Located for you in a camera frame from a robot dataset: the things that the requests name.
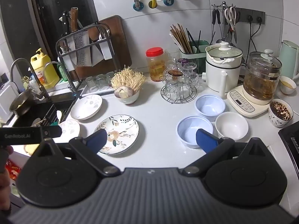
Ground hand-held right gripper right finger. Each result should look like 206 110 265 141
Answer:
181 128 275 177

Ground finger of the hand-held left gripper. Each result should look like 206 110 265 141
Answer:
41 125 63 143

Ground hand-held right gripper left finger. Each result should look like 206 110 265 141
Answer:
29 128 121 177

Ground white pale-floral plate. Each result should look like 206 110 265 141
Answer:
58 120 81 143

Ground blue plastic bowl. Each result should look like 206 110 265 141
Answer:
177 116 214 149
195 95 226 122

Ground floral ceramic plate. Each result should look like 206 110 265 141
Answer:
93 114 140 155

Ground white leaf-print deep plate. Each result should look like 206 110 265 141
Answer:
70 94 103 121

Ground person's left hand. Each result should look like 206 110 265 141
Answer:
0 174 13 204

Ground black kitchen sink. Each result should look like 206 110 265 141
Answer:
10 96 76 132

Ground steel saucepan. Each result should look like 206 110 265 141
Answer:
9 88 36 117

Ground white appliance box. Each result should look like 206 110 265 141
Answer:
0 82 15 122

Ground tall steel faucet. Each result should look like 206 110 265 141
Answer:
10 58 51 101

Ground black-framed drip tray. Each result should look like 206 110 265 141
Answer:
79 84 117 97

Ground small white ceramic bowl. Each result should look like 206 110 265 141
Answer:
114 87 140 105

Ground glass tumbler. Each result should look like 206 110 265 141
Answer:
85 77 96 90
105 72 115 87
96 74 106 89

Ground yellow detergent bottle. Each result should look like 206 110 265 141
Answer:
30 48 60 89

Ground green bottle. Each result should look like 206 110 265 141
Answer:
58 64 69 80

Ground set of glass cups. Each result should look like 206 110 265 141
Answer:
161 49 200 98

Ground small curved steel faucet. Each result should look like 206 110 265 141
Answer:
44 61 73 92

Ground black metal knife rack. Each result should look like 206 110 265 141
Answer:
55 23 115 98

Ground white electric cooking pot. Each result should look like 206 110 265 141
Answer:
205 41 243 98

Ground floral cup of dark spices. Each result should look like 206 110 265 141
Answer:
268 99 294 128

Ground glass health kettle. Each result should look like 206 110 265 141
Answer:
243 49 283 100

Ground black induction cooktop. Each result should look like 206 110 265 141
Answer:
278 121 299 171

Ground steel chef knife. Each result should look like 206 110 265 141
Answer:
89 42 104 66

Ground red-lid plastic jar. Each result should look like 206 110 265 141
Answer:
146 47 166 82

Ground small white tea cup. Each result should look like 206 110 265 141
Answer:
280 76 297 96

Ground wooden cutting board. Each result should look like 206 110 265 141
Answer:
70 15 132 82

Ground black chopsticks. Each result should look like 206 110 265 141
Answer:
186 28 202 53

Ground bundle of wooden chopsticks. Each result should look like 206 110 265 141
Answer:
169 24 193 54

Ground mint green electric kettle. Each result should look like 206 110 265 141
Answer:
279 40 299 81

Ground dark window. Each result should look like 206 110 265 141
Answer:
0 0 99 59

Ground kitchen scissors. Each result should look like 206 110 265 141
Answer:
224 7 237 43

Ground hanging scissors and utensils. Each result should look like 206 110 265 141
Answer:
211 1 237 45

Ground wire cup rack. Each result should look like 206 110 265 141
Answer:
160 84 201 104

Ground wood-handled patterned cleaver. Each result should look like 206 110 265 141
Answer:
70 7 91 67

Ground black-handled knife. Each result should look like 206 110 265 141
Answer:
61 11 71 36

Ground black power cable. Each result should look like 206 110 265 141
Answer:
246 16 262 60
248 16 255 39

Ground black wall socket panel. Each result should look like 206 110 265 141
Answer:
234 7 266 25

